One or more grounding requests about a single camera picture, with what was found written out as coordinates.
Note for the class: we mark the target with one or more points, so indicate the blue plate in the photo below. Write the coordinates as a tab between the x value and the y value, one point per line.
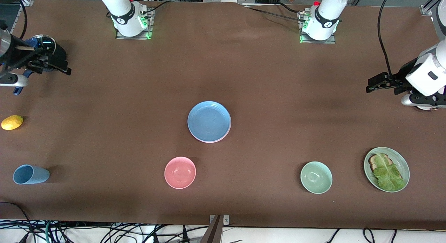
209	121

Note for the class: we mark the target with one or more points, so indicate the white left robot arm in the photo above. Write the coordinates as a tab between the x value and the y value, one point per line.
325	13

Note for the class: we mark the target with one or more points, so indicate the blue cup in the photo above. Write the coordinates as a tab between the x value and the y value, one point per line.
31	175

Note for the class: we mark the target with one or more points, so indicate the small metal bracket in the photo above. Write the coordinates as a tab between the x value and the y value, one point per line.
226	220

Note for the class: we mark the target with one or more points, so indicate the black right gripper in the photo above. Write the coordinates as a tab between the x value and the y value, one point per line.
18	56

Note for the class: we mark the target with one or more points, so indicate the dark blue saucepan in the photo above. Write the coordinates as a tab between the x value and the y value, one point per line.
62	49

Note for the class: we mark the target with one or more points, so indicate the green lettuce leaf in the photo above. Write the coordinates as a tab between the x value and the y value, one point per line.
388	175

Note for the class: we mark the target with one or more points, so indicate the small green bowl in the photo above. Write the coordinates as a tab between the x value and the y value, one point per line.
316	177

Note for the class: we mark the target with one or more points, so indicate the glass pot lid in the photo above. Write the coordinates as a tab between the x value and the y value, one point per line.
45	41

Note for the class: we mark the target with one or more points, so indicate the yellow lemon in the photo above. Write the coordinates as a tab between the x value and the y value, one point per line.
12	123

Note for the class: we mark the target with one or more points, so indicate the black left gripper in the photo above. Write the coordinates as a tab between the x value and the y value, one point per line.
404	76

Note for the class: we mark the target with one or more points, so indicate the small pink bowl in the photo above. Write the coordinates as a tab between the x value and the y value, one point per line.
180	172

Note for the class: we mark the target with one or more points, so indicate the toasted bread slice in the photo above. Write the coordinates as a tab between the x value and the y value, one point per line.
373	162

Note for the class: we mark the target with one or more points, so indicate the green plate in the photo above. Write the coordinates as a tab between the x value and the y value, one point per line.
399	161

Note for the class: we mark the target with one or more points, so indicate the dark stand pole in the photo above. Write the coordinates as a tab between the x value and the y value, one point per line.
212	234

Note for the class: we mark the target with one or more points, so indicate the pink plate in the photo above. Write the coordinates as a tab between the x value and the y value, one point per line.
223	138

